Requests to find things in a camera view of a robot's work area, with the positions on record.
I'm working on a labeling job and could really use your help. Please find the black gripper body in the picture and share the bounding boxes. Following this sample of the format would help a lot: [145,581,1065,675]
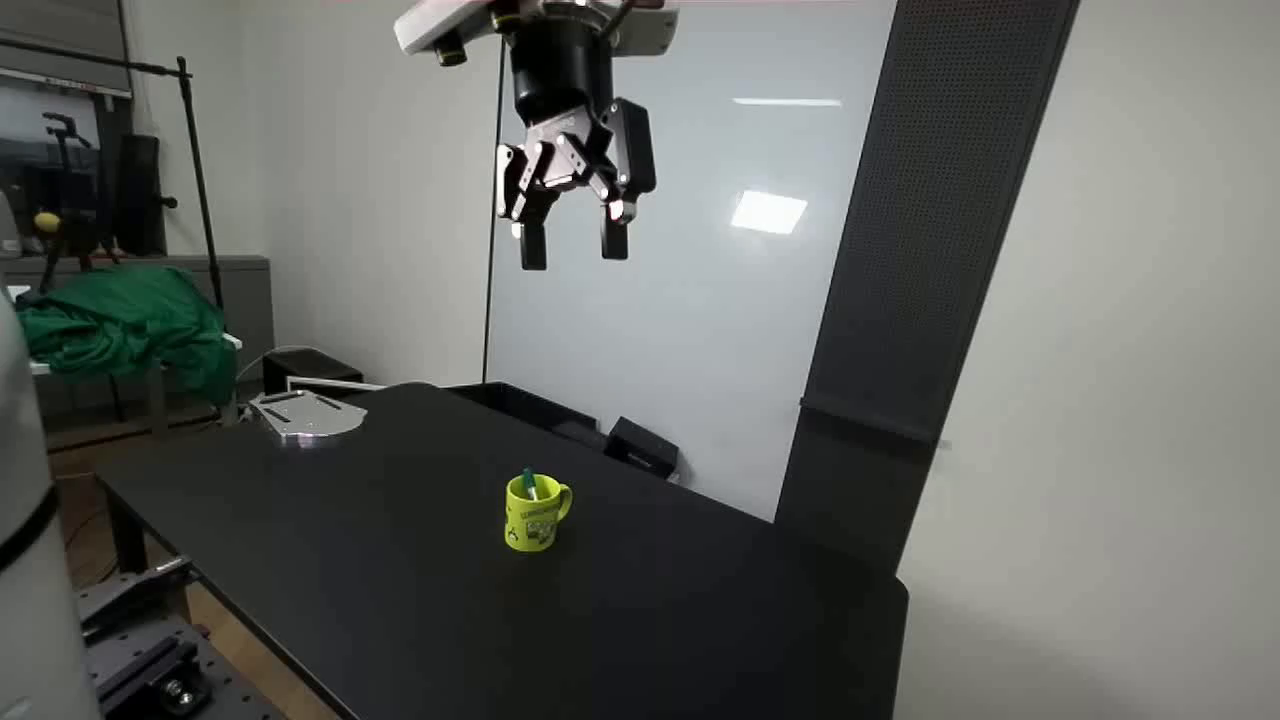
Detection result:
[501,0,659,201]

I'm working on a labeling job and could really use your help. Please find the yellow-green mug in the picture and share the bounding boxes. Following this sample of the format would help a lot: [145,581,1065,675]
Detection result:
[501,470,577,558]

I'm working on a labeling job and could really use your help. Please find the large whiteboard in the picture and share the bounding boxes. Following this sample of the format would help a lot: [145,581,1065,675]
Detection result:
[481,0,899,522]

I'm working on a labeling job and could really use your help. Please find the small black box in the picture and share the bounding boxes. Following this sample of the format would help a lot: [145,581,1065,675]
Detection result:
[600,417,685,484]

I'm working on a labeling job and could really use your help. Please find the black square box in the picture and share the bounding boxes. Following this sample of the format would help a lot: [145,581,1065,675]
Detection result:
[262,344,368,396]

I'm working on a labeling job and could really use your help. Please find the grey round plate device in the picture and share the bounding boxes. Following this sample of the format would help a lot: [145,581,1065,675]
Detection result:
[245,382,372,452]

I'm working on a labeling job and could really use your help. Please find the grey cabinet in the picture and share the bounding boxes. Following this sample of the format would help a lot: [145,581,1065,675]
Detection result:
[156,251,281,400]

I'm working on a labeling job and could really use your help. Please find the dark grey pillar panel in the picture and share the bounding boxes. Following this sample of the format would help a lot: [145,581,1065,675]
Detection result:
[774,0,1085,581]

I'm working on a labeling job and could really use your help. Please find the black tripod pole stand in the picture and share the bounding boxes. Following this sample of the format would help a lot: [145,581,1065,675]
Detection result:
[0,37,229,312]

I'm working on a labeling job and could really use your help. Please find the green cloth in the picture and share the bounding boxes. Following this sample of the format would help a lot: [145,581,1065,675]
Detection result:
[13,263,245,408]

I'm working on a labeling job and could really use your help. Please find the black table leg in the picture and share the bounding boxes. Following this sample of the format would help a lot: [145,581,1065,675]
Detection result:
[101,484,152,581]

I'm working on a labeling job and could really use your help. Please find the metal optical breadboard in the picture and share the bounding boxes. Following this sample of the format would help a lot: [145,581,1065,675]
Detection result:
[77,554,290,720]

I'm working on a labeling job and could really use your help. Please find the white wrist camera mount plate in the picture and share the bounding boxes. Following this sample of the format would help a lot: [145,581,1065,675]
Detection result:
[393,0,680,58]

